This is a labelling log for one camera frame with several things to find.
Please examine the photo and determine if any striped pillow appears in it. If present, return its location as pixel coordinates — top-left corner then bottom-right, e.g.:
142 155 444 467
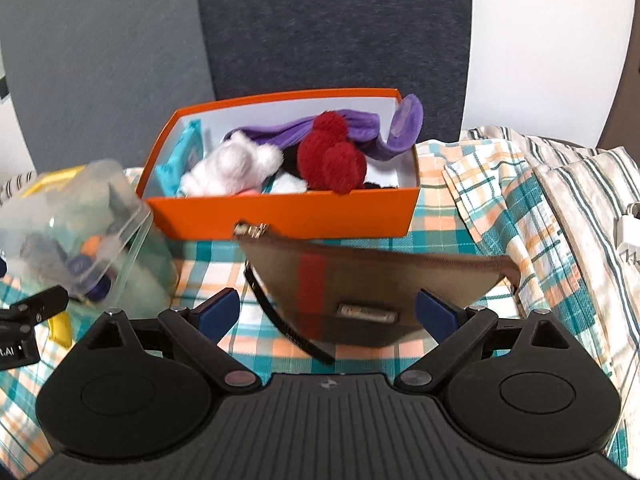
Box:
0 170 38 204

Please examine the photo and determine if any orange cardboard box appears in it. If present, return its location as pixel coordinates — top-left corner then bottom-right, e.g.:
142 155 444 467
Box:
136 88 420 240

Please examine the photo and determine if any red pompom plush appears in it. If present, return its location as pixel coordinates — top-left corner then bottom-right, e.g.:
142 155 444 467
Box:
297 112 367 195

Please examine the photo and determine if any white fluffy plush toy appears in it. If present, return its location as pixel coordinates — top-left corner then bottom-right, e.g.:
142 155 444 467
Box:
178 130 283 197

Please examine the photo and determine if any green translucent storage box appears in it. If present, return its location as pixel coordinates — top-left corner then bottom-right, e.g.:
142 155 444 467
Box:
1 224 178 320

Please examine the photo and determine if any olive striped pouch bag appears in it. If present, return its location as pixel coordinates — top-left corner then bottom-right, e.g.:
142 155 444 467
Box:
232 221 521 365

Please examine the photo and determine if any clear plastic box lid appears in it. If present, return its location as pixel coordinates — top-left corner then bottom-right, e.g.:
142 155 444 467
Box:
1 159 151 304

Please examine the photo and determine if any turquoise cloth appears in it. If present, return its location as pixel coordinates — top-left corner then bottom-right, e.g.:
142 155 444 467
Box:
154 119 204 196

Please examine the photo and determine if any white charger with cable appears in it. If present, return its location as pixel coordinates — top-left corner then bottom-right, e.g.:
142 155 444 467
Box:
615 202 640 268

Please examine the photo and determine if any purple fleece cloth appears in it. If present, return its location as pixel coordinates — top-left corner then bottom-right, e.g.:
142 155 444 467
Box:
224 94 424 162

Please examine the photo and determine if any gray padded headboard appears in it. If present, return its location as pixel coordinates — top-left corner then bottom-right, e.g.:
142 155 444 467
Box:
1 0 472 171

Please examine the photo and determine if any yellow box latch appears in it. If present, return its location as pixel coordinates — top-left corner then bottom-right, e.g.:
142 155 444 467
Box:
47 311 73 349

